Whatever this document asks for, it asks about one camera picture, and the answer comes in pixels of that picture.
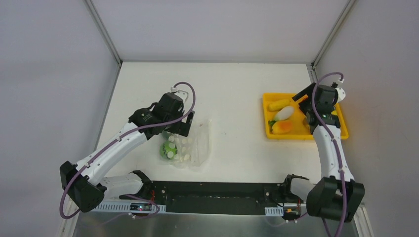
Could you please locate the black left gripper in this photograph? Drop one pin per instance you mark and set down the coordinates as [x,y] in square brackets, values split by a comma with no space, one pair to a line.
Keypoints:
[183,124]

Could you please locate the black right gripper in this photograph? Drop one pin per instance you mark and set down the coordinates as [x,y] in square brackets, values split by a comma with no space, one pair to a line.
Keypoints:
[302,99]

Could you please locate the white fake radish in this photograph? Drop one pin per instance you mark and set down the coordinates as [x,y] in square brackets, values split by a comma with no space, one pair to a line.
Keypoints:
[284,114]

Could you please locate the yellow fake corn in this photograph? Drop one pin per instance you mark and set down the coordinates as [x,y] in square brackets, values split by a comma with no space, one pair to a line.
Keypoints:
[278,105]

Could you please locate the green fake food ball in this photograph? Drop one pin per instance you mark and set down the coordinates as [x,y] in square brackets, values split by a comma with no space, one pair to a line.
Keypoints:
[168,150]

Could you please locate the orange fake food ball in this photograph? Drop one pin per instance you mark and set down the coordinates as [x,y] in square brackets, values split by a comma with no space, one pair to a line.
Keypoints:
[281,127]

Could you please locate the clear zip top bag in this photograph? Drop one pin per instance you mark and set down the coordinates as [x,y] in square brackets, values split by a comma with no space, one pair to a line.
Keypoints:
[193,150]

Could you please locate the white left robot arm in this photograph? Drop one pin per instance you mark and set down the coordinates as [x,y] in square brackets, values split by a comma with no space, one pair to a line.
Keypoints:
[85,182]

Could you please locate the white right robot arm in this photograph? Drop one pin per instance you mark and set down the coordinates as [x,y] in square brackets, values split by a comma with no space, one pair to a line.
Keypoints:
[337,195]

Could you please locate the yellow plastic tray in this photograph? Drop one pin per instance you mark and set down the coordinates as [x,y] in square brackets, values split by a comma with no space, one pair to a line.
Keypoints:
[300,130]

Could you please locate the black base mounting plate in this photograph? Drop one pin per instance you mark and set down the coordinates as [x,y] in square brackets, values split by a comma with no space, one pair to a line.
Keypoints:
[218,198]

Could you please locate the aluminium frame rail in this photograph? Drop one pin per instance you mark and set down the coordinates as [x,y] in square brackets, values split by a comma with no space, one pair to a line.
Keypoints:
[116,59]

